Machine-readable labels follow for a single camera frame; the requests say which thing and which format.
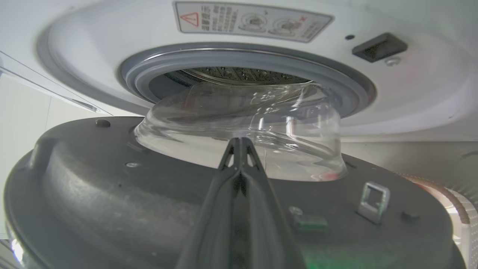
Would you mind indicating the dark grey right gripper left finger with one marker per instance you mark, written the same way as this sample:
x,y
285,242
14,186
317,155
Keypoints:
x,y
214,224

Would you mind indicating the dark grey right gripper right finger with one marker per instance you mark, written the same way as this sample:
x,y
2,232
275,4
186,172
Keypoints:
x,y
265,224

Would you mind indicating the grey washing machine door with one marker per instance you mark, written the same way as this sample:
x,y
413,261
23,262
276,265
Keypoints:
x,y
112,209

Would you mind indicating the metal door latch hook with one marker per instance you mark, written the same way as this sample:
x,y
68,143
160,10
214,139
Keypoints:
x,y
373,201

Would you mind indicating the grey rubber door gasket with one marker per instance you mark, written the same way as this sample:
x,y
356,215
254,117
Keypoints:
x,y
239,58

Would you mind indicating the white washing machine body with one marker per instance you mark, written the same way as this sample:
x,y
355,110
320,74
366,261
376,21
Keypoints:
x,y
410,93

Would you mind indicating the black door lock socket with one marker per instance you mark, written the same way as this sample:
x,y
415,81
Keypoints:
x,y
379,47

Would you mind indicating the perforated steel drum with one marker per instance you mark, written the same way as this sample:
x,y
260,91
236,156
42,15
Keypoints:
x,y
242,74

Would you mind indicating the warning label sticker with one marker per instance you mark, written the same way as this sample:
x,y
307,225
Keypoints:
x,y
254,20

